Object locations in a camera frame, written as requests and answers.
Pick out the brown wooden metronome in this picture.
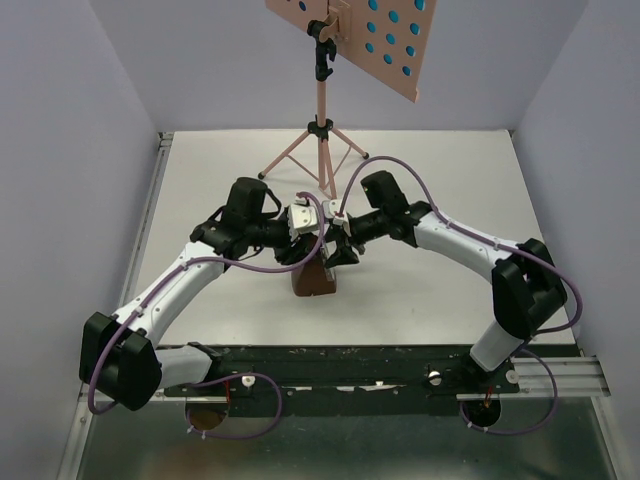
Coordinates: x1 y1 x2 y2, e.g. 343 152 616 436
291 246 337 297

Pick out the pink music stand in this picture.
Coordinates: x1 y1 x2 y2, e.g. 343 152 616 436
257 0 437 198

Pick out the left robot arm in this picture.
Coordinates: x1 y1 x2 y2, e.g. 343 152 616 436
79 177 325 415

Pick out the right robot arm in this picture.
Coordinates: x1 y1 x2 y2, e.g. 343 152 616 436
323 171 567 392

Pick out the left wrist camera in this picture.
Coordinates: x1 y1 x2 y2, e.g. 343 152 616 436
287 203 319 240

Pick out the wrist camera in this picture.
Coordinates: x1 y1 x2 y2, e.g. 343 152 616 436
287 203 319 240
322 198 351 235

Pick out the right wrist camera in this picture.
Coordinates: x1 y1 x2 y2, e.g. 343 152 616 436
322 198 351 235

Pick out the black mounting rail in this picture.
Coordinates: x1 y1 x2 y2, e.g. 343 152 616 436
164 345 519 417

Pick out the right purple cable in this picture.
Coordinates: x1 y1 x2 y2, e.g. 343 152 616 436
335 155 585 435

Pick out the aluminium frame rail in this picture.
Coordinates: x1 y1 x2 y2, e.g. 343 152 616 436
446 357 611 401

